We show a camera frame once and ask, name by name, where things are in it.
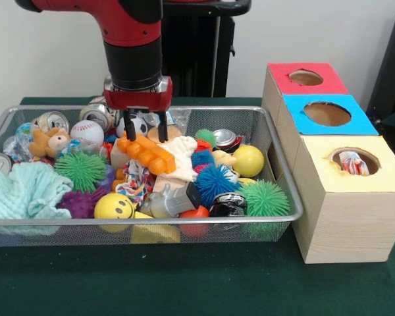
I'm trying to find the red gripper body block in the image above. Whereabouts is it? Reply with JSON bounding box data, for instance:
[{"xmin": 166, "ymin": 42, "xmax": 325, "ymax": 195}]
[{"xmin": 103, "ymin": 77, "xmax": 174, "ymax": 113}]

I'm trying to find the mint green knitted cloth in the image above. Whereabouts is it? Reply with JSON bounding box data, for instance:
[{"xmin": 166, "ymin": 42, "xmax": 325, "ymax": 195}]
[{"xmin": 0, "ymin": 161, "xmax": 74, "ymax": 221}]

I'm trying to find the silver wire mesh bin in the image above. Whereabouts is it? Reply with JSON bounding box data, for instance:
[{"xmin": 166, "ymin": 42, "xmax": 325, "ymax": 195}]
[{"xmin": 0, "ymin": 105, "xmax": 304, "ymax": 247}]

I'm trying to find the white baseball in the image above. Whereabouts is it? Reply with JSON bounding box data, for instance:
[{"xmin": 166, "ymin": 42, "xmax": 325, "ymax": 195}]
[{"xmin": 70, "ymin": 120, "xmax": 105, "ymax": 147}]

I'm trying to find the plain yellow ball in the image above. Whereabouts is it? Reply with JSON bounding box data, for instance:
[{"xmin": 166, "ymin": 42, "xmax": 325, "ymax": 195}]
[{"xmin": 232, "ymin": 145, "xmax": 265, "ymax": 178}]

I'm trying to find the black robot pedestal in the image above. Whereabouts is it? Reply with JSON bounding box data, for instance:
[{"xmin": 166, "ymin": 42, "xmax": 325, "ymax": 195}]
[{"xmin": 161, "ymin": 0, "xmax": 253, "ymax": 98}]

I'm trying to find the green spiky rubber ball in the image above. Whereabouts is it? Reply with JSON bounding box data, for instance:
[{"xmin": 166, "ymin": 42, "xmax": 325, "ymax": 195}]
[
  {"xmin": 238, "ymin": 180, "xmax": 290, "ymax": 217},
  {"xmin": 53, "ymin": 151, "xmax": 108, "ymax": 194}
]

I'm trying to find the yellow smiley face ball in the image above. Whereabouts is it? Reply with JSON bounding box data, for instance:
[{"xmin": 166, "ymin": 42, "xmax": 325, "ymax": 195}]
[{"xmin": 93, "ymin": 192, "xmax": 135, "ymax": 220}]

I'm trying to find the orange plastic block toy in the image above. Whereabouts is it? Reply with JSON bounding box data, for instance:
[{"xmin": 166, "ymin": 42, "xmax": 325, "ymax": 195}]
[{"xmin": 117, "ymin": 134, "xmax": 178, "ymax": 176}]

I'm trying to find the blue spiky rubber ball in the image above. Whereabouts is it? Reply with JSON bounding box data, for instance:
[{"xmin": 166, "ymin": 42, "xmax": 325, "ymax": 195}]
[{"xmin": 195, "ymin": 164, "xmax": 243, "ymax": 200}]

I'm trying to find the dark green table cloth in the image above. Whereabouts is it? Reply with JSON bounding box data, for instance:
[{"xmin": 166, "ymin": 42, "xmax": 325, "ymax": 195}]
[{"xmin": 0, "ymin": 96, "xmax": 395, "ymax": 316}]

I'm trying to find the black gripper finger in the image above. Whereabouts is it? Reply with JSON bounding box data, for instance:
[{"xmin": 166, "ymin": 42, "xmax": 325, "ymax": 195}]
[
  {"xmin": 123, "ymin": 107, "xmax": 136, "ymax": 143},
  {"xmin": 157, "ymin": 111, "xmax": 169, "ymax": 144}
]

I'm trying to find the brown teddy bear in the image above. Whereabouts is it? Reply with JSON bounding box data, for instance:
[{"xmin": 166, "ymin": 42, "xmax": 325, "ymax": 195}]
[{"xmin": 28, "ymin": 127, "xmax": 70, "ymax": 157}]

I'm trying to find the cream fluffy cloth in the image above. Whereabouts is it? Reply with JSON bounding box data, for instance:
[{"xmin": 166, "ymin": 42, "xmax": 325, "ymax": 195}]
[{"xmin": 163, "ymin": 135, "xmax": 200, "ymax": 182}]

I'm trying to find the looped black cable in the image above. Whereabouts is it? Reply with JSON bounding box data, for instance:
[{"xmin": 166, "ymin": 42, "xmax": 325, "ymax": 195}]
[{"xmin": 101, "ymin": 84, "xmax": 119, "ymax": 98}]

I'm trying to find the colourful dotted cloth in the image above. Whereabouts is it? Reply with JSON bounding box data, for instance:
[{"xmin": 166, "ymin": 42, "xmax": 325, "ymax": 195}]
[{"xmin": 338, "ymin": 151, "xmax": 371, "ymax": 176}]

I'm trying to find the wooden box with three holes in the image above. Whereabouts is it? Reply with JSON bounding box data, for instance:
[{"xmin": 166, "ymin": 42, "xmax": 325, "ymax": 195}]
[{"xmin": 261, "ymin": 62, "xmax": 395, "ymax": 264}]

